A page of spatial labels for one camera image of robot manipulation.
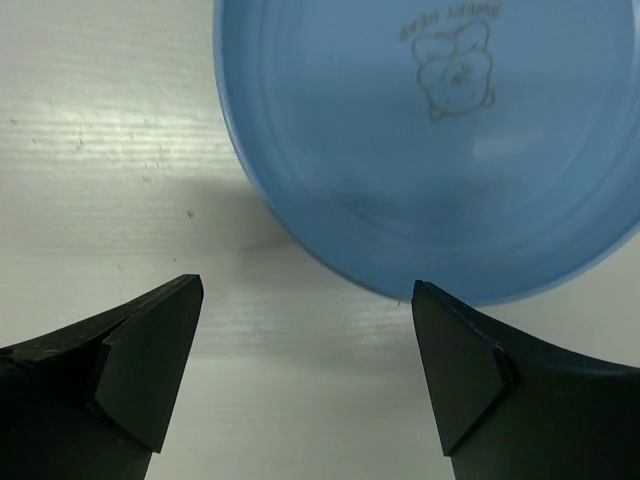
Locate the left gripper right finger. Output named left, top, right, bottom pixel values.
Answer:
left=412, top=281, right=639, bottom=479

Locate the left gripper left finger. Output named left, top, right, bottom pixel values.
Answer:
left=1, top=274, right=204, bottom=479

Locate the blue plate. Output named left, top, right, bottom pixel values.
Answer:
left=213, top=1, right=639, bottom=306

